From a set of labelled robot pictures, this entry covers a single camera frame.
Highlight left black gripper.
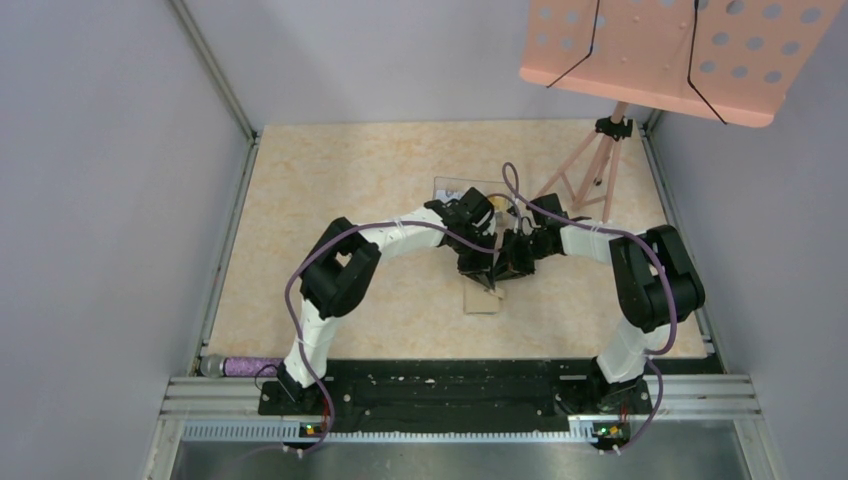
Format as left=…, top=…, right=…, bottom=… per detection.
left=449, top=229, right=497, bottom=290

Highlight purple glitter microphone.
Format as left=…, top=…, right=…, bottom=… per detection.
left=198, top=355, right=282, bottom=378

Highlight pink tripod stand legs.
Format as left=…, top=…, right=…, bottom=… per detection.
left=541, top=102, right=635, bottom=220

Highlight purple cable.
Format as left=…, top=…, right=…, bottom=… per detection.
left=284, top=193, right=521, bottom=458
left=501, top=162, right=680, bottom=458

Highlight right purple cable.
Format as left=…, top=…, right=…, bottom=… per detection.
left=501, top=162, right=680, bottom=458

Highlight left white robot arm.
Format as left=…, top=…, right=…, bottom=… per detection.
left=277, top=188, right=497, bottom=414

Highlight clear plastic card tray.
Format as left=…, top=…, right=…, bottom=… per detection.
left=433, top=176, right=523, bottom=233

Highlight aluminium frame rail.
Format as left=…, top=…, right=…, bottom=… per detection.
left=143, top=374, right=787, bottom=479

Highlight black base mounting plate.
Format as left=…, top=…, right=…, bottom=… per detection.
left=258, top=357, right=723, bottom=435

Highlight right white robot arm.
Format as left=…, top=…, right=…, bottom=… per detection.
left=494, top=194, right=705, bottom=412

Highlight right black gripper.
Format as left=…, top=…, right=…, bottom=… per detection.
left=493, top=228, right=555, bottom=282

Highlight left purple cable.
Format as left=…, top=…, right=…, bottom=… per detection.
left=284, top=193, right=521, bottom=458

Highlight pink music stand desk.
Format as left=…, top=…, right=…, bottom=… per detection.
left=519, top=0, right=844, bottom=128

